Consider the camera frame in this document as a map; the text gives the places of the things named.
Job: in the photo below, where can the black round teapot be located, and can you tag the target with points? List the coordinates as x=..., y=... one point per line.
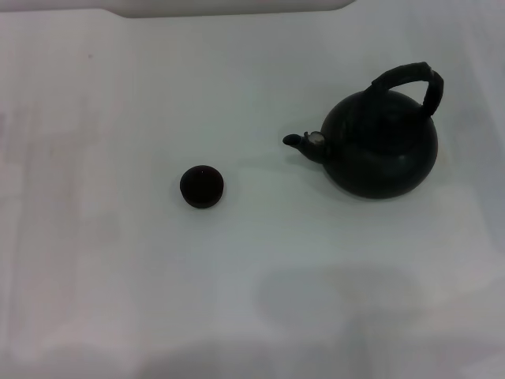
x=378, y=154

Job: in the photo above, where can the small dark teacup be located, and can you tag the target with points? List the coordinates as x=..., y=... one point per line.
x=202, y=187

